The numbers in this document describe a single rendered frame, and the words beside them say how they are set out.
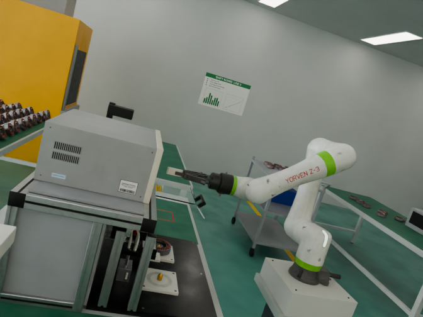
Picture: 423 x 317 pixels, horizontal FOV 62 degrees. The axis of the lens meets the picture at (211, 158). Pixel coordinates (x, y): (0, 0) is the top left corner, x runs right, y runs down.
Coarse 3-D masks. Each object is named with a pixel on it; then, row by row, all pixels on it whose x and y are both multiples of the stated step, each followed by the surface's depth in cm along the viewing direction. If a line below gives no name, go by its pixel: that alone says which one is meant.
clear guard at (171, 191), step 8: (160, 184) 168; (168, 184) 172; (176, 184) 177; (160, 192) 156; (168, 192) 160; (176, 192) 163; (184, 192) 167; (192, 192) 171; (176, 200) 154; (184, 200) 156; (192, 200) 159; (200, 208) 166
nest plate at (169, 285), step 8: (152, 272) 144; (160, 272) 146; (168, 272) 148; (152, 280) 139; (168, 280) 142; (176, 280) 144; (144, 288) 132; (152, 288) 134; (160, 288) 135; (168, 288) 137; (176, 288) 138
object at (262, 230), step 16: (256, 160) 443; (288, 192) 411; (320, 192) 377; (272, 208) 383; (288, 208) 403; (256, 224) 430; (272, 224) 448; (256, 240) 374; (272, 240) 391; (288, 240) 406
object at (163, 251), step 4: (156, 240) 166; (160, 240) 167; (164, 240) 168; (160, 244) 165; (164, 244) 166; (168, 244) 165; (160, 248) 159; (164, 248) 160; (168, 248) 161; (160, 252) 159; (164, 252) 160; (168, 252) 162
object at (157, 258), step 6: (126, 246) 135; (132, 246) 137; (138, 246) 138; (156, 246) 138; (126, 252) 132; (132, 252) 133; (138, 252) 133; (156, 252) 135; (126, 258) 136; (156, 258) 137; (126, 264) 134
